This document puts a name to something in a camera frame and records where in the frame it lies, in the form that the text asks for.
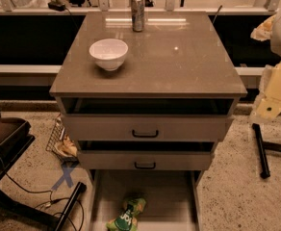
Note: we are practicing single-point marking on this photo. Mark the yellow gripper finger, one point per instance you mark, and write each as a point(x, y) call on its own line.
point(263, 31)

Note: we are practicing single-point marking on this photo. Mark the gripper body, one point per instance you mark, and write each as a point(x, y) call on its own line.
point(268, 106)

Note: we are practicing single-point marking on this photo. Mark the green rice chip bag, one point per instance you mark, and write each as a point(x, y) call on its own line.
point(128, 219)

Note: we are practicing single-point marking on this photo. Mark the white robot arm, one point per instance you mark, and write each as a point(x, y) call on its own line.
point(275, 40)

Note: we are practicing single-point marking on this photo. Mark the grey drawer cabinet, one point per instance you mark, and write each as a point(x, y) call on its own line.
point(176, 55)

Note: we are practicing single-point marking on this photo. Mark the bottom drawer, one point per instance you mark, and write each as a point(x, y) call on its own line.
point(171, 199)

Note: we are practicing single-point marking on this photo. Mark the drawer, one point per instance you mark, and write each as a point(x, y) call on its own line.
point(156, 155)
point(171, 199)
point(174, 119)

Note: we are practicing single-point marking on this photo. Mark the top drawer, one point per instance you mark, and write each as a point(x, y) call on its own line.
point(174, 119)

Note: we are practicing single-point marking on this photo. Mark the middle drawer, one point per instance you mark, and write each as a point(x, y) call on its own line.
point(156, 155)

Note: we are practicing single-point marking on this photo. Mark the black stand leg right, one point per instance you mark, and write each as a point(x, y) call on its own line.
point(263, 146)

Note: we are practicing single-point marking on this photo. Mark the silver drink can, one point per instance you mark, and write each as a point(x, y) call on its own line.
point(137, 12)

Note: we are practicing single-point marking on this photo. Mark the white ceramic bowl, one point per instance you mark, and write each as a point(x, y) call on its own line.
point(109, 53)

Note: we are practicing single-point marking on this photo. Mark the black power adapter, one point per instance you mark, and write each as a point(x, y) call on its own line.
point(56, 6)

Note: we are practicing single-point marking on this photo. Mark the blue tape cross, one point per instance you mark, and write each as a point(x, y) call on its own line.
point(67, 168)

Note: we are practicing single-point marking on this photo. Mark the wire basket with items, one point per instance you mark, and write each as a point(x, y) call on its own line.
point(60, 144)

